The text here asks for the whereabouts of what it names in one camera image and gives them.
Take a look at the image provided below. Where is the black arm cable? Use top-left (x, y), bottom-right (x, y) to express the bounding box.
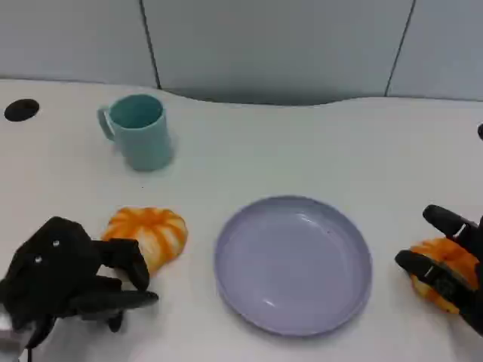
top-left (24, 314), bottom-right (57, 362)

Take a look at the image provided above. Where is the orange and white bread roll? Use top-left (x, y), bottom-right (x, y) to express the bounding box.
top-left (406, 237), bottom-right (480, 315)
top-left (100, 207), bottom-right (189, 280)

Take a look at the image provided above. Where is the lilac plate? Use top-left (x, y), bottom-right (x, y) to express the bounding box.
top-left (214, 195), bottom-right (374, 337)

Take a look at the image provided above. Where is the black table cable hole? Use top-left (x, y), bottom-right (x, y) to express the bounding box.
top-left (4, 98), bottom-right (40, 122)

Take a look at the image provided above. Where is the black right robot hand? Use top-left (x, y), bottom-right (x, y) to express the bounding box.
top-left (394, 204), bottom-right (483, 338)

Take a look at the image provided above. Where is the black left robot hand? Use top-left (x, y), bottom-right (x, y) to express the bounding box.
top-left (0, 216), bottom-right (160, 333)

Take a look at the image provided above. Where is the grey partition panel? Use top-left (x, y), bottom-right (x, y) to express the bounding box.
top-left (140, 0), bottom-right (416, 106)
top-left (0, 0), bottom-right (159, 90)
top-left (384, 0), bottom-right (483, 102)

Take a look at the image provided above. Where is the pale green mug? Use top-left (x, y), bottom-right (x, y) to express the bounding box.
top-left (97, 94), bottom-right (175, 173)

